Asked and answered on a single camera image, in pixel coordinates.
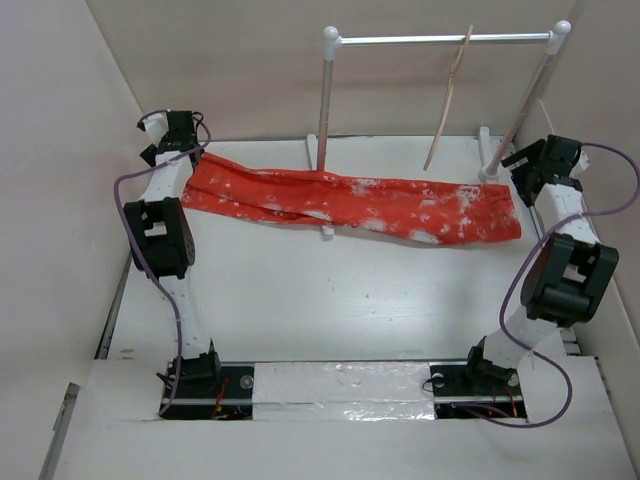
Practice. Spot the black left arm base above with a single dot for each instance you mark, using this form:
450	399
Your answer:
227	399

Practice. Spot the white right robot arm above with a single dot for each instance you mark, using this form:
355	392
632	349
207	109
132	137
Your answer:
570	269

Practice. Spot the orange white tie-dye trousers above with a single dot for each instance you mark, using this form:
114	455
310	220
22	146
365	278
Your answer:
435	213

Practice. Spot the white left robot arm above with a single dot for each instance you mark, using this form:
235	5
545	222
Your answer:
163	243

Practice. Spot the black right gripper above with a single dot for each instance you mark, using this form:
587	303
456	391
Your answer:
533	153

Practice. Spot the beige plastic hanger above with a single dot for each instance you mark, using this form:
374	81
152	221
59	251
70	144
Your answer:
451	80

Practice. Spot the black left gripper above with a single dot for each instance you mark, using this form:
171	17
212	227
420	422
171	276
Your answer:
148	153

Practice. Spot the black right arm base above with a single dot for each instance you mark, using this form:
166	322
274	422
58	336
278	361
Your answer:
456	397

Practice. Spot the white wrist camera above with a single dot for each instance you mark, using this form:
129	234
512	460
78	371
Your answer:
154	124
582	165

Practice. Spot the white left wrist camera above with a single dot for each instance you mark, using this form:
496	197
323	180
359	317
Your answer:
154	124

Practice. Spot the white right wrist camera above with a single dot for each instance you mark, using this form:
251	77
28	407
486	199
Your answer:
582	165

